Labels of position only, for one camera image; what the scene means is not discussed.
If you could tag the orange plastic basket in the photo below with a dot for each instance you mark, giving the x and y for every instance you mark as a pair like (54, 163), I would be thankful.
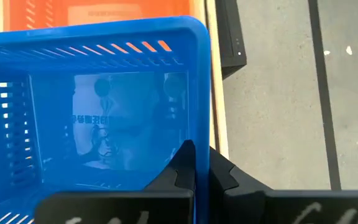
(57, 12)

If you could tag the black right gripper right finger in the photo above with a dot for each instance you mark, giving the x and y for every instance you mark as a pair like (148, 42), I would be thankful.
(291, 208)

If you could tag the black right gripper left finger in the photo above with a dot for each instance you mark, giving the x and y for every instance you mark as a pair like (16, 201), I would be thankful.
(120, 208)

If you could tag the black rectangular block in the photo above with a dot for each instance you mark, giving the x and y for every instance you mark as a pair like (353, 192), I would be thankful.
(228, 31)

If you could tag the blue plastic basket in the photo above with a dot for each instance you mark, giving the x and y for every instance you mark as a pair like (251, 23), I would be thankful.
(51, 124)

